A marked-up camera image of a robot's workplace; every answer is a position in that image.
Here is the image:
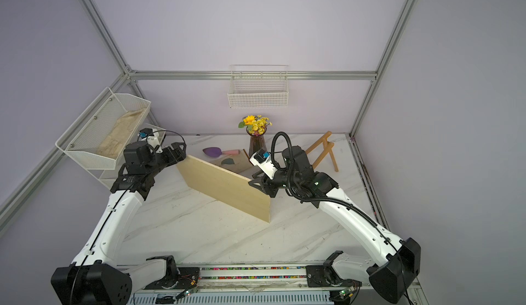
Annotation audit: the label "metal base rail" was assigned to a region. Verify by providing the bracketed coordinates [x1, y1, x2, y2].
[77, 262, 428, 305]

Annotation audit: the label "aluminium frame profiles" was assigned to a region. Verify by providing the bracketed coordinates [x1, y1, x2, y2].
[1, 0, 419, 235]

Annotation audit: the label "yellow flower bouquet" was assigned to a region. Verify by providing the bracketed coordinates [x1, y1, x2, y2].
[238, 115, 273, 136]

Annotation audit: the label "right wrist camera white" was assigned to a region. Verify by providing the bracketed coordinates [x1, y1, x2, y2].
[249, 149, 277, 180]

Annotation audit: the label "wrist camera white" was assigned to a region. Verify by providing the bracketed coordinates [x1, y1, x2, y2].
[249, 149, 277, 180]
[137, 128, 166, 152]

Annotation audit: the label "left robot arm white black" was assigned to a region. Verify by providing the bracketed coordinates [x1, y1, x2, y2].
[51, 139, 186, 304]

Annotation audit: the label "cream work glove on table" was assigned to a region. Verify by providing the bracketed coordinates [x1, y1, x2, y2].
[210, 150, 253, 174]

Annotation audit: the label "light plywood board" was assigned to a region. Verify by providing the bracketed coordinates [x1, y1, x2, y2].
[176, 156, 271, 223]

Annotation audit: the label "wooden easel frame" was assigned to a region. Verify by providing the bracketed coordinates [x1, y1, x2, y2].
[305, 131, 339, 172]

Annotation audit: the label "dark glass vase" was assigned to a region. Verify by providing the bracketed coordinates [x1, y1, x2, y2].
[247, 128, 267, 157]

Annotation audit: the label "white wire wall basket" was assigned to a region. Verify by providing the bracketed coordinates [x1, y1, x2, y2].
[227, 65, 289, 109]

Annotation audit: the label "white perforated wall shelf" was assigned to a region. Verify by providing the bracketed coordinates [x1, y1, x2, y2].
[56, 88, 153, 189]

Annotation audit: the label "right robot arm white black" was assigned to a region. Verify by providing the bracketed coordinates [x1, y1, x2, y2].
[249, 132, 421, 304]

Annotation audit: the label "purple trowel pink handle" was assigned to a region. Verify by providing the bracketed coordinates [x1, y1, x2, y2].
[203, 147, 241, 158]

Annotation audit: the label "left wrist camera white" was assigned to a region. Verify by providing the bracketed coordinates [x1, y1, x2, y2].
[137, 128, 166, 152]

